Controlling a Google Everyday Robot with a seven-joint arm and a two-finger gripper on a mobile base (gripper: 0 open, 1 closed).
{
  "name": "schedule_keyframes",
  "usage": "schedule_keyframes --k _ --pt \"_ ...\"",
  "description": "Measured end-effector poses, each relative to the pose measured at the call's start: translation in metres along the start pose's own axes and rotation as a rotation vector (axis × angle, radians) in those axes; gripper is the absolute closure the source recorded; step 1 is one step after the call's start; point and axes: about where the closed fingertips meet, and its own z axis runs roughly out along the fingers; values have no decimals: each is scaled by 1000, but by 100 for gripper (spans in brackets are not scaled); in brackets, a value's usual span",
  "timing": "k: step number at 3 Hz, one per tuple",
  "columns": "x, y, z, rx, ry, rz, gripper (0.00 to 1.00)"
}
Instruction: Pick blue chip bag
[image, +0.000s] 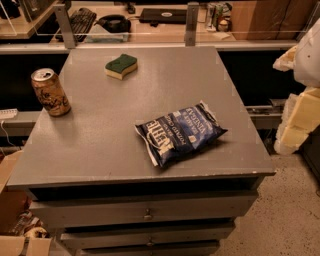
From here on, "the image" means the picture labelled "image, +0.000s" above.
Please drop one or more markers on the grey drawer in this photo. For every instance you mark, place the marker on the grey drawer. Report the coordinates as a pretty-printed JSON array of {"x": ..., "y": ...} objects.
[
  {"x": 65, "y": 214},
  {"x": 201, "y": 248},
  {"x": 149, "y": 236}
]

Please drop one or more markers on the black headphones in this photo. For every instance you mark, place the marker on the black headphones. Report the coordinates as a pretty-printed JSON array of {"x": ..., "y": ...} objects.
[{"x": 115, "y": 23}]

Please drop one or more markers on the right grey metal post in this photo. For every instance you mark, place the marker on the right grey metal post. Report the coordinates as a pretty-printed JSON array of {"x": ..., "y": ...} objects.
[{"x": 191, "y": 23}]

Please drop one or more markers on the bottom grey drawer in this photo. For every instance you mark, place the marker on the bottom grey drawer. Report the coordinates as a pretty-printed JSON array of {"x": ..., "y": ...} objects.
[{"x": 201, "y": 248}]

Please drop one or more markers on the gold soda can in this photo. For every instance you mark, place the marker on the gold soda can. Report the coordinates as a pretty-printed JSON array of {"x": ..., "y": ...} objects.
[{"x": 49, "y": 92}]

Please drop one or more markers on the top grey drawer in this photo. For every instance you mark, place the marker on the top grey drawer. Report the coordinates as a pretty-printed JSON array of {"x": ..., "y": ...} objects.
[{"x": 65, "y": 214}]

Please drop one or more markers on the cardboard box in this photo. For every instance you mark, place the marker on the cardboard box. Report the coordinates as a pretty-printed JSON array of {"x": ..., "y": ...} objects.
[{"x": 12, "y": 203}]

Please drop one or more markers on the green yellow sponge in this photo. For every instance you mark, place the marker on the green yellow sponge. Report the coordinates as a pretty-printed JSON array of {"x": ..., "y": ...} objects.
[{"x": 121, "y": 66}]

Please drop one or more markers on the black keyboard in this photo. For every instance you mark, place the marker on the black keyboard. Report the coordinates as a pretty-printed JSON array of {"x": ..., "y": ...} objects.
[{"x": 81, "y": 22}]

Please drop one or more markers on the middle grey drawer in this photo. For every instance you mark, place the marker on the middle grey drawer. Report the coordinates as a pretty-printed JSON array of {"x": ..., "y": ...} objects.
[{"x": 149, "y": 236}]

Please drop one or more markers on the grey drawer cabinet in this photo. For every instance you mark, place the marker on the grey drawer cabinet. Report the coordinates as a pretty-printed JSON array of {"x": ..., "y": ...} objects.
[{"x": 94, "y": 152}]

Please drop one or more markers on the black laptop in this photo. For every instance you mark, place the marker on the black laptop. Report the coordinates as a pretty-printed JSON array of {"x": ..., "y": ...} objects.
[{"x": 166, "y": 16}]

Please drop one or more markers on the white plastic bag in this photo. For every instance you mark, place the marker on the white plastic bag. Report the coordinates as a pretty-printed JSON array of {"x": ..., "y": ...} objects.
[{"x": 307, "y": 58}]

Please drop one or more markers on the left grey metal post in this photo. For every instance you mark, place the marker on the left grey metal post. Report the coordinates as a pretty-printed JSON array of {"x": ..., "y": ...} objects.
[{"x": 65, "y": 26}]

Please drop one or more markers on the grey metal post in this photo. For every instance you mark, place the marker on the grey metal post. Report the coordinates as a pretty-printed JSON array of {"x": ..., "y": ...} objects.
[
  {"x": 65, "y": 26},
  {"x": 191, "y": 23}
]

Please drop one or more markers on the blue Kettle chip bag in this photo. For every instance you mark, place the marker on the blue Kettle chip bag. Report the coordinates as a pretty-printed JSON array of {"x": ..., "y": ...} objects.
[{"x": 180, "y": 133}]

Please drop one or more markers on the yellow foam block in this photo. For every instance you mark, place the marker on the yellow foam block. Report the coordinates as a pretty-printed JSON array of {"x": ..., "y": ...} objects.
[{"x": 300, "y": 117}]

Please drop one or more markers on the small jar on desk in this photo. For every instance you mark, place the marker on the small jar on desk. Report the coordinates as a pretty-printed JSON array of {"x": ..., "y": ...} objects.
[{"x": 223, "y": 26}]

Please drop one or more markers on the white power strip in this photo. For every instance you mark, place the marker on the white power strip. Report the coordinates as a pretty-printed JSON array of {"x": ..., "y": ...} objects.
[{"x": 8, "y": 113}]

